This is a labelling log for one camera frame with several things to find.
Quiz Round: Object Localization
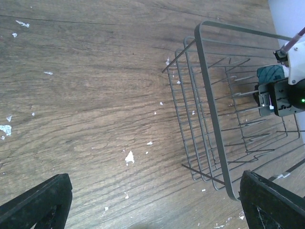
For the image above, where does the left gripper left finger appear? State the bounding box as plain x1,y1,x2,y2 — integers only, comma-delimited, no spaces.
0,173,72,229

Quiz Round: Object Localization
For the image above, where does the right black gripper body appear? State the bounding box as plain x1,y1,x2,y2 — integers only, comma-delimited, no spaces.
253,78,305,117

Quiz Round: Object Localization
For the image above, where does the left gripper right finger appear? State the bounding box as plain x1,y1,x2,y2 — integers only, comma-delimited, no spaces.
239,170,305,229

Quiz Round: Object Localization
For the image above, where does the dark blue mug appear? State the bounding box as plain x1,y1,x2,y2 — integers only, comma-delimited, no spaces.
256,65,285,84

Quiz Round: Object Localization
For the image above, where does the grey wire dish rack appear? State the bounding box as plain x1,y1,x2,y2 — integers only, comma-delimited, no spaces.
164,21,305,200

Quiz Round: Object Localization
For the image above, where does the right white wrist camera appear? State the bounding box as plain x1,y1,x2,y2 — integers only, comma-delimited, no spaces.
274,40,305,85

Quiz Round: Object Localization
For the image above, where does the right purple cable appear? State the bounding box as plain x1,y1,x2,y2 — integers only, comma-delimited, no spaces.
281,25,305,52

